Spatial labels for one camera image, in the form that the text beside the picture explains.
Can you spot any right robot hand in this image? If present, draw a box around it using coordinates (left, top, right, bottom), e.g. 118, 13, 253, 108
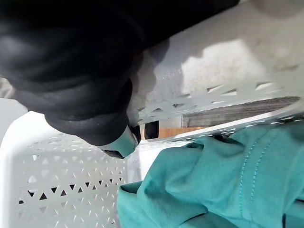
0, 0, 240, 160

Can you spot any white perforated laundry basket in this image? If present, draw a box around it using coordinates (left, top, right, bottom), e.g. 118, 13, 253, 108
0, 0, 304, 228

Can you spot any teal green garment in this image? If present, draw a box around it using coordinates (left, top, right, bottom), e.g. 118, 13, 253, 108
117, 122, 304, 228

